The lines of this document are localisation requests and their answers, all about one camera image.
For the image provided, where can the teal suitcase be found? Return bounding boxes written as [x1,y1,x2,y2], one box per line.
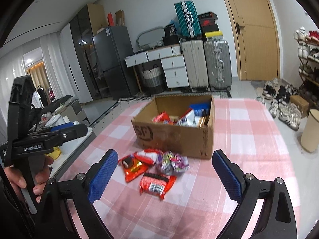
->
[174,1,202,38]

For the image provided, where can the red orange cookie snack pack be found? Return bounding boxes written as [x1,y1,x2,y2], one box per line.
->
[118,154,149,183]

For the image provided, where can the brown SF cardboard box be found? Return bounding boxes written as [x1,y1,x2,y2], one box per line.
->
[131,95,215,160]

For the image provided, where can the black glass cabinet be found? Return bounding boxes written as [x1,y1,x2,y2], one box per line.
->
[69,4,110,100]

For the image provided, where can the white sneakers on floor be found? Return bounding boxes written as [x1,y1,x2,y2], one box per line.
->
[269,100,302,131]

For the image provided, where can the dark grey refrigerator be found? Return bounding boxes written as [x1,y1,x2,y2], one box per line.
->
[93,26,139,100]

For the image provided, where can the red chip bag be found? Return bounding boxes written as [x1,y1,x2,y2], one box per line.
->
[153,111,174,125]

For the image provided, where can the striped laundry basket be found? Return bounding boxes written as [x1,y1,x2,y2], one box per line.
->
[141,66,165,94]

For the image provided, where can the beige suitcase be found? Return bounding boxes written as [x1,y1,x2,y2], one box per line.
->
[181,40,209,90]

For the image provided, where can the white noodle snack bag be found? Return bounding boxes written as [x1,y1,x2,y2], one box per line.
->
[175,109,203,127]

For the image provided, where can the cream waste bin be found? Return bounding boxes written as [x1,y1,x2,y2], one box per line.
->
[301,109,319,152]

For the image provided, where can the stacked shoe boxes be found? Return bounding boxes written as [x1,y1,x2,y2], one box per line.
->
[198,11,223,42]

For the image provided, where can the red barcode snack pack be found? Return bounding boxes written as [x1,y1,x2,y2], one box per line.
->
[139,173,177,201]

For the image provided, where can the purple candy bag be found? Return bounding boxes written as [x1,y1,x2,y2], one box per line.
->
[156,151,189,176]

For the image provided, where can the shoe rack with shoes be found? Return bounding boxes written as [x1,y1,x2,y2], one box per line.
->
[293,26,318,107]

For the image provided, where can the wooden door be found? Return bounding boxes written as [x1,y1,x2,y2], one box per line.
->
[224,0,280,80]

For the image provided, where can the small brown cardboard box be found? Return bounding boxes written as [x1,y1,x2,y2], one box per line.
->
[290,95,309,118]

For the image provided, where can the silver suitcase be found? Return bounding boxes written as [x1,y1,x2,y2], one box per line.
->
[204,39,232,91]

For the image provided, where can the person's left hand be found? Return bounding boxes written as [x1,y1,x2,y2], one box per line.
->
[3,155,55,204]

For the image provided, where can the white drawer desk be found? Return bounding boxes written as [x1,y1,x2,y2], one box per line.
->
[125,44,189,88]

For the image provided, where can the red white snack pack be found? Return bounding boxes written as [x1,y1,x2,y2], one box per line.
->
[134,148,162,166]

